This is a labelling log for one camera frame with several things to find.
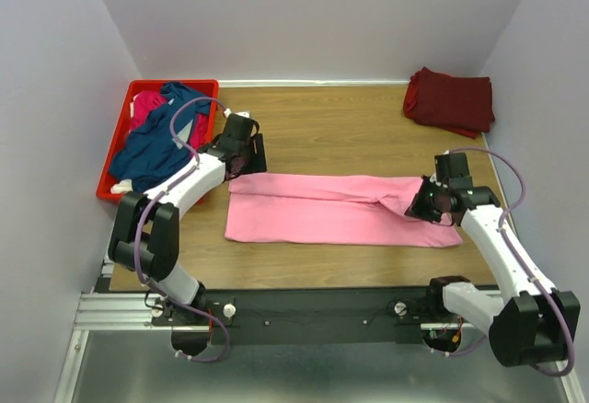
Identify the pink t-shirt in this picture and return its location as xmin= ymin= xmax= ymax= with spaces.
xmin=225 ymin=173 xmax=462 ymax=248

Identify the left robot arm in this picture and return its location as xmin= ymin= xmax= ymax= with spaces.
xmin=108 ymin=113 xmax=267 ymax=325

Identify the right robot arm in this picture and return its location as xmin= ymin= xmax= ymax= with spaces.
xmin=406 ymin=147 xmax=581 ymax=377

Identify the red plastic bin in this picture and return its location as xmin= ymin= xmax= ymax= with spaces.
xmin=95 ymin=79 xmax=221 ymax=203

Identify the navy blue t-shirt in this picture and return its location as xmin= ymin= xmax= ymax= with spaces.
xmin=103 ymin=81 xmax=218 ymax=192

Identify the folded dark red t-shirt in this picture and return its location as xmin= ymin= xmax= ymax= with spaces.
xmin=402 ymin=67 xmax=495 ymax=139

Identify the magenta t-shirt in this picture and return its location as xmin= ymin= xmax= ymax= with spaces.
xmin=129 ymin=83 xmax=211 ymax=148

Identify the white garment piece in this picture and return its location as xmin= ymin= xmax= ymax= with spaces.
xmin=110 ymin=179 xmax=133 ymax=194

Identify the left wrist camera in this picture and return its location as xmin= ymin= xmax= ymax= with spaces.
xmin=225 ymin=109 xmax=251 ymax=119

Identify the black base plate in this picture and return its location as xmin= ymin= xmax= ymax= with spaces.
xmin=144 ymin=287 xmax=466 ymax=351

